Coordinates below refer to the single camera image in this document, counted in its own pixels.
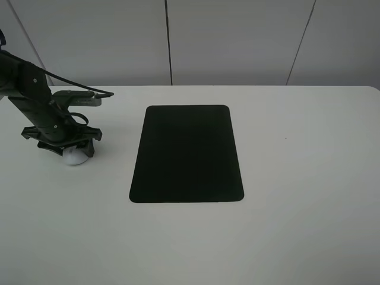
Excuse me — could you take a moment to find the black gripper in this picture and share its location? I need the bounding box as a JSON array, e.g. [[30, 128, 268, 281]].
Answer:
[[20, 102, 102, 157]]

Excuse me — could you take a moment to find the black camera cable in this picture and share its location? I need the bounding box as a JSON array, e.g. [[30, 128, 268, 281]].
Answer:
[[0, 28, 115, 100]]

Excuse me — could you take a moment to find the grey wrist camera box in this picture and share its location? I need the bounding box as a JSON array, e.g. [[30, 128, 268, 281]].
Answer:
[[52, 90, 102, 107]]

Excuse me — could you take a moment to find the white computer mouse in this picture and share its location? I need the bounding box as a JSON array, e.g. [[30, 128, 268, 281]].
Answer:
[[62, 147, 88, 166]]

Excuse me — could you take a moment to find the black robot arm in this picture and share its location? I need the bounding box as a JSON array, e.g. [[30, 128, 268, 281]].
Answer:
[[1, 50, 102, 157]]

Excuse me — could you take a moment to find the black mouse pad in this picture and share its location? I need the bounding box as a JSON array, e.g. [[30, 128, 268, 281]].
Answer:
[[129, 105, 244, 203]]

